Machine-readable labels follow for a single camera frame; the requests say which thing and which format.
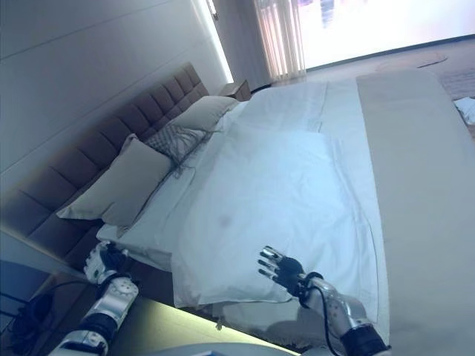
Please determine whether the white clothing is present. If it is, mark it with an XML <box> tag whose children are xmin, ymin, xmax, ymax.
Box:
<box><xmin>454</xmin><ymin>96</ymin><xmax>475</xmax><ymax>125</ymax></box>

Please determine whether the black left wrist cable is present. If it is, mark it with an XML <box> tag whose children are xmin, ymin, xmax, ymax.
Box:
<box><xmin>44</xmin><ymin>280</ymin><xmax>94</xmax><ymax>297</ymax></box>

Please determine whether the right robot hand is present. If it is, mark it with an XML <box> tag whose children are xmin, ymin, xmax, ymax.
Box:
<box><xmin>257</xmin><ymin>244</ymin><xmax>304</xmax><ymax>297</ymax></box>

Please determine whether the large beige pillow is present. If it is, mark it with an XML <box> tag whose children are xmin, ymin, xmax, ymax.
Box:
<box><xmin>56</xmin><ymin>133</ymin><xmax>172</xmax><ymax>238</ymax></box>

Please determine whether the beige bed runner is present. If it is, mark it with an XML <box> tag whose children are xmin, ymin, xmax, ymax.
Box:
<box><xmin>355</xmin><ymin>70</ymin><xmax>475</xmax><ymax>356</ymax></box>

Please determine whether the white mattress sheet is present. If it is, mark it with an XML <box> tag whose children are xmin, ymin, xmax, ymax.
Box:
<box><xmin>96</xmin><ymin>102</ymin><xmax>253</xmax><ymax>271</ymax></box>

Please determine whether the brown tufted headboard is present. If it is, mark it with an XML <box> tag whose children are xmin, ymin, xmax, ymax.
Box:
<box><xmin>0</xmin><ymin>62</ymin><xmax>209</xmax><ymax>268</ymax></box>

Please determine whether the sheer beige curtain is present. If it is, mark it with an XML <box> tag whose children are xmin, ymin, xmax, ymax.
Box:
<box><xmin>252</xmin><ymin>0</ymin><xmax>307</xmax><ymax>85</ymax></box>

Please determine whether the wooden nightstand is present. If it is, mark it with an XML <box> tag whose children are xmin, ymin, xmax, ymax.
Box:
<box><xmin>220</xmin><ymin>80</ymin><xmax>249</xmax><ymax>102</ymax></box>
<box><xmin>0</xmin><ymin>259</ymin><xmax>97</xmax><ymax>356</ymax></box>

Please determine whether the white duvet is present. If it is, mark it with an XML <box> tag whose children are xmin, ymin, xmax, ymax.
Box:
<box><xmin>172</xmin><ymin>79</ymin><xmax>381</xmax><ymax>323</ymax></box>

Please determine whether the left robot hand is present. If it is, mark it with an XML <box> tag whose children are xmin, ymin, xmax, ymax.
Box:
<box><xmin>83</xmin><ymin>240</ymin><xmax>129</xmax><ymax>285</ymax></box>

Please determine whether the brown bed frame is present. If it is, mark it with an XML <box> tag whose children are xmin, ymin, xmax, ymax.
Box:
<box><xmin>27</xmin><ymin>207</ymin><xmax>223</xmax><ymax>327</ymax></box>

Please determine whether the grey fringed cushion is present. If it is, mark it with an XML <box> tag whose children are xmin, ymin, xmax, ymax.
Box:
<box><xmin>143</xmin><ymin>124</ymin><xmax>220</xmax><ymax>179</ymax></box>

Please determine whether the black cable bundle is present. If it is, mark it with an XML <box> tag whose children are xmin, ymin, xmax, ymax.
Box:
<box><xmin>7</xmin><ymin>292</ymin><xmax>55</xmax><ymax>346</ymax></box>

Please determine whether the grey rug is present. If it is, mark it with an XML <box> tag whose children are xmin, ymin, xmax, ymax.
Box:
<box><xmin>437</xmin><ymin>62</ymin><xmax>475</xmax><ymax>101</ymax></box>

